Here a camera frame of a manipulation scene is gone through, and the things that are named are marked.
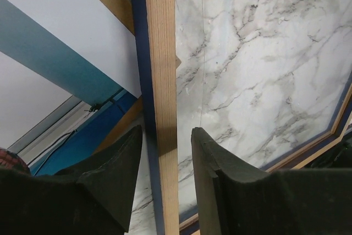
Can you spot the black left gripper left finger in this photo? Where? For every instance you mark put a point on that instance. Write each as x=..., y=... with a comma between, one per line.
x=93, y=196

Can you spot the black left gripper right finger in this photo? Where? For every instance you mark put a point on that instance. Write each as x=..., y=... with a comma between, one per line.
x=234, y=197

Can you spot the clear acrylic frame pane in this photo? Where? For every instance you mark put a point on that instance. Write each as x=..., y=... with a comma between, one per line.
x=262, y=77

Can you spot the photo print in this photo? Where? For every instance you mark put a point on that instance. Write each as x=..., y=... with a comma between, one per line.
x=79, y=45

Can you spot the blue wooden picture frame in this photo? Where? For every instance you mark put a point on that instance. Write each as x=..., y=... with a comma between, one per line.
x=155, y=22

